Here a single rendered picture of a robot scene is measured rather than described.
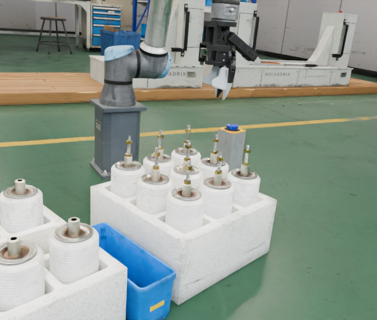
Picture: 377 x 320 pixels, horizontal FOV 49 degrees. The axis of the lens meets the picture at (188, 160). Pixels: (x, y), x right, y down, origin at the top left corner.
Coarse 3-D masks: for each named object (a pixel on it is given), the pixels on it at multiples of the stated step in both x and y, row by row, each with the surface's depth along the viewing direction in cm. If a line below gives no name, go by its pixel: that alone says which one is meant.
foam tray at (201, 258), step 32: (96, 192) 119; (128, 224) 110; (160, 224) 102; (224, 224) 106; (256, 224) 117; (160, 256) 103; (192, 256) 99; (224, 256) 110; (256, 256) 123; (192, 288) 103
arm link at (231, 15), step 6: (216, 6) 109; (222, 6) 108; (228, 6) 108; (234, 6) 109; (216, 12) 109; (222, 12) 109; (228, 12) 109; (234, 12) 109; (216, 18) 110; (222, 18) 109; (228, 18) 109; (234, 18) 110
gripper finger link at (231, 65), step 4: (232, 56) 114; (232, 60) 113; (228, 64) 114; (232, 64) 113; (228, 68) 114; (232, 68) 113; (228, 72) 114; (232, 72) 114; (228, 76) 115; (232, 76) 114; (228, 80) 115; (232, 80) 115
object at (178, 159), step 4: (172, 152) 134; (172, 156) 133; (176, 156) 132; (180, 156) 131; (184, 156) 131; (192, 156) 131; (196, 156) 132; (200, 156) 134; (176, 160) 132; (180, 160) 131; (192, 160) 131; (196, 160) 132; (176, 164) 132; (180, 164) 132; (192, 164) 132; (196, 164) 133
